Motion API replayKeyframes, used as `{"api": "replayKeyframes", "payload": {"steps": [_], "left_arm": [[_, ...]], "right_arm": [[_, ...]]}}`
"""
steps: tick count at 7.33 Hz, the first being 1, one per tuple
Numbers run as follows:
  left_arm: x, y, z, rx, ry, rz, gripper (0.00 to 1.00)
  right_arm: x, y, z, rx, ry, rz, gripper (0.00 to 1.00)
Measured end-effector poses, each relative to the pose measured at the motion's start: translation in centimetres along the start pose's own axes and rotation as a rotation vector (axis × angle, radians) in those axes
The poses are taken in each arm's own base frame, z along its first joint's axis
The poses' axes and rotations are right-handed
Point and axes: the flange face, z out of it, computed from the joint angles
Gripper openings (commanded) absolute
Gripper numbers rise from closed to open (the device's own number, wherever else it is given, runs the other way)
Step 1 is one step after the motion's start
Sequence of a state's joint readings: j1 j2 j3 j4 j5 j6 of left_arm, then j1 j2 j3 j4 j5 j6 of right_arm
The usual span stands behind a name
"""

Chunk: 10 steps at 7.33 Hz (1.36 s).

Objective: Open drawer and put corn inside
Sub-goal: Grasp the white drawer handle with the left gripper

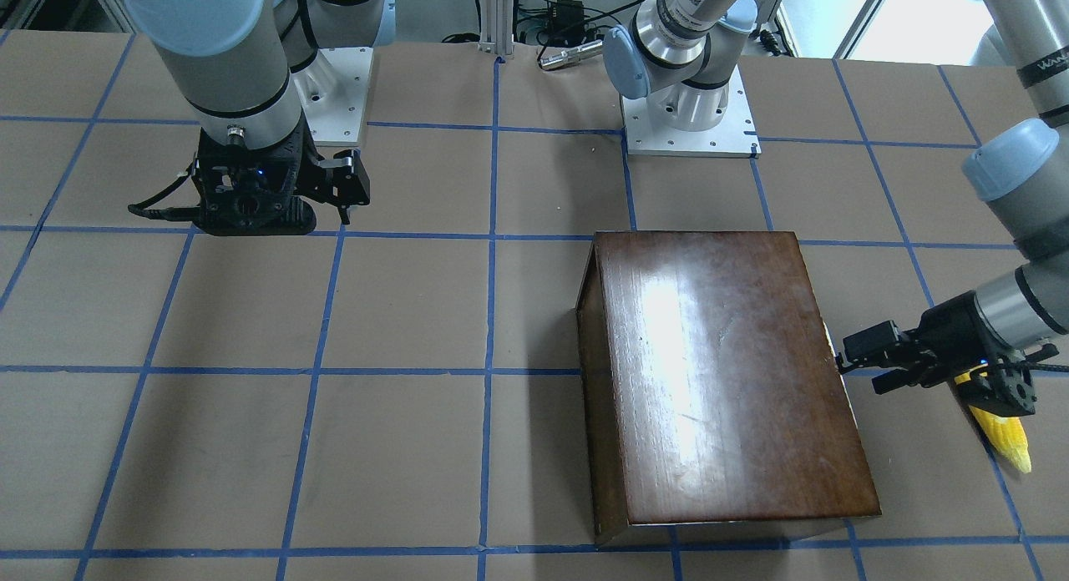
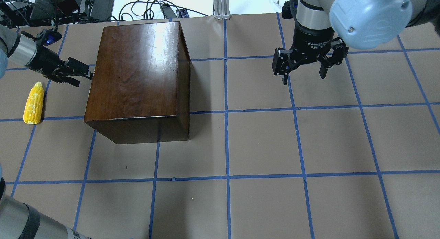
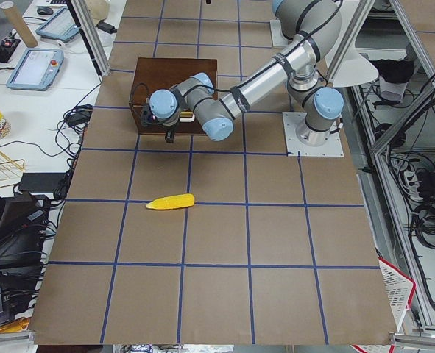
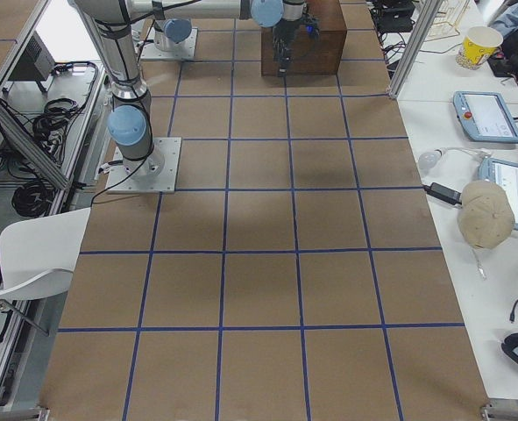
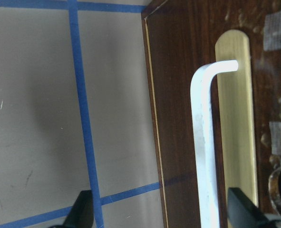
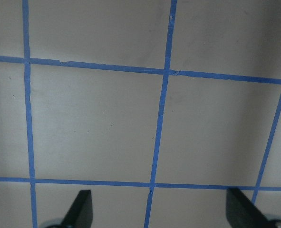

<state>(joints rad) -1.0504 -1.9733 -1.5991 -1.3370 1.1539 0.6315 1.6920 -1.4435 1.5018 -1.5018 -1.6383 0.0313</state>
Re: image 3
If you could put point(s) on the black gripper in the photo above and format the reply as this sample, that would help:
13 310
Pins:
169 137

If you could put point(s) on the wooden drawer with white handle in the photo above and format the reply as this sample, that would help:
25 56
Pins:
188 125

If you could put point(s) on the yellow corn cob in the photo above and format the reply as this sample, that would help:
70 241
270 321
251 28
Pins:
173 202

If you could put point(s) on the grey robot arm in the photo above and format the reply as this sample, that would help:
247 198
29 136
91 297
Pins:
313 28

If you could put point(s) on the dark wooden drawer cabinet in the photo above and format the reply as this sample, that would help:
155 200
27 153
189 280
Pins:
152 74

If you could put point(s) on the black power adapter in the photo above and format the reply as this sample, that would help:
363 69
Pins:
78 117

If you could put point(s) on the near teach pendant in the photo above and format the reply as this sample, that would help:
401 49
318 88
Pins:
36 70

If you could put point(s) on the teach pendant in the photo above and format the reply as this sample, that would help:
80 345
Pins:
36 70
60 26

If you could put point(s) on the far teach pendant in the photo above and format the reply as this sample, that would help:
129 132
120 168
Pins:
60 26

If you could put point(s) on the cardboard tube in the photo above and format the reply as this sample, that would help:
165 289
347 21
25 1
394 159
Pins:
15 18

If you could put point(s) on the black computer equipment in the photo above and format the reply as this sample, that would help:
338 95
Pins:
24 226

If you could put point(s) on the white lamp shade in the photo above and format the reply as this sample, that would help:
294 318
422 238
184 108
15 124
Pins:
348 67

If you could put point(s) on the white plastic basket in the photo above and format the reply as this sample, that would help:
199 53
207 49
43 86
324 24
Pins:
400 290

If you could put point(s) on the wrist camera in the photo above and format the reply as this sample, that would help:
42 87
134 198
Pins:
146 116

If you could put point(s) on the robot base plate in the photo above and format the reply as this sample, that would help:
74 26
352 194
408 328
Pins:
304 142

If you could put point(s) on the aluminium frame post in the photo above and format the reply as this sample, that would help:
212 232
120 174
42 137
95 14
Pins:
82 18

